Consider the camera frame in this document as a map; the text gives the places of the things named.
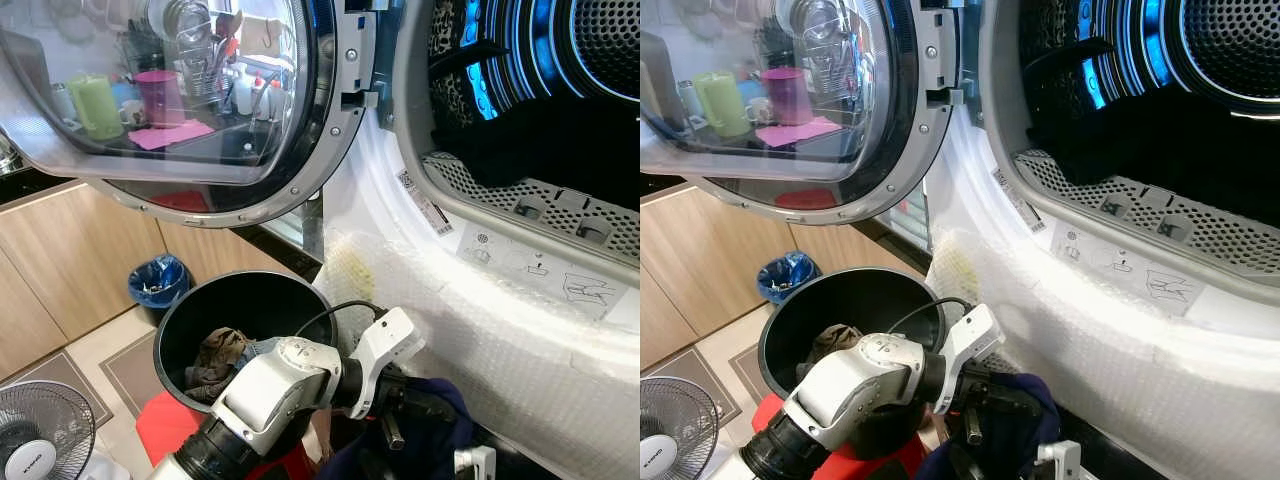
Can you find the dark navy garment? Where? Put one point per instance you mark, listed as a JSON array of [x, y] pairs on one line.
[[430, 445], [1010, 450]]

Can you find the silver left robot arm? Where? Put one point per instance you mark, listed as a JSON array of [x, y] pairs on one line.
[[850, 385], [270, 390]]

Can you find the white bubble-wrapped washing machine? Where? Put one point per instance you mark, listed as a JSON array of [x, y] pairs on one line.
[[520, 370], [1130, 370]]

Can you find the brown crumpled garment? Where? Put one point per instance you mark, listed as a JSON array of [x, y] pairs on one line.
[[215, 362], [830, 345]]

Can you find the white instruction sticker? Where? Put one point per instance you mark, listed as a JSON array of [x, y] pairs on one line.
[[540, 270], [1125, 268]]

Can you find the black round laundry bucket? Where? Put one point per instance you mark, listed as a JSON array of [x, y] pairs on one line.
[[850, 295], [250, 300]]

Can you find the white barcode label sticker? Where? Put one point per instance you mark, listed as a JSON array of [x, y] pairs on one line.
[[1018, 198], [424, 203]]

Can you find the grey perforated lint filter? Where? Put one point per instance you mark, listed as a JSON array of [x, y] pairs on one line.
[[540, 205], [1130, 205]]

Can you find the bin with blue bag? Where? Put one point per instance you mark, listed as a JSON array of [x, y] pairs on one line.
[[158, 280], [788, 275]]

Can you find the white electric fan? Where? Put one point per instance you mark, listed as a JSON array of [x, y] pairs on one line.
[[668, 430], [45, 430]]

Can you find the round glass washer door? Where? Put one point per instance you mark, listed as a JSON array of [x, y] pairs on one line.
[[900, 120], [250, 120]]

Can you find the black garment in drum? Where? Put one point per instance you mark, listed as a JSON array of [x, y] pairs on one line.
[[560, 140]]

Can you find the wooden kitchen cabinet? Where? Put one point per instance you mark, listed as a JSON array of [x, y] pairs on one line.
[[700, 250]]

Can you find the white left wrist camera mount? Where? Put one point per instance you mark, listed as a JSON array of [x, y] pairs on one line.
[[385, 345], [968, 345]]

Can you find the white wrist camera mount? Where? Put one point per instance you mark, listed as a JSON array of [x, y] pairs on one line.
[[385, 345], [1062, 458], [478, 462], [968, 345]]

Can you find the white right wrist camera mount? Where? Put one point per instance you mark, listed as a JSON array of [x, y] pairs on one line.
[[1062, 458], [478, 462]]

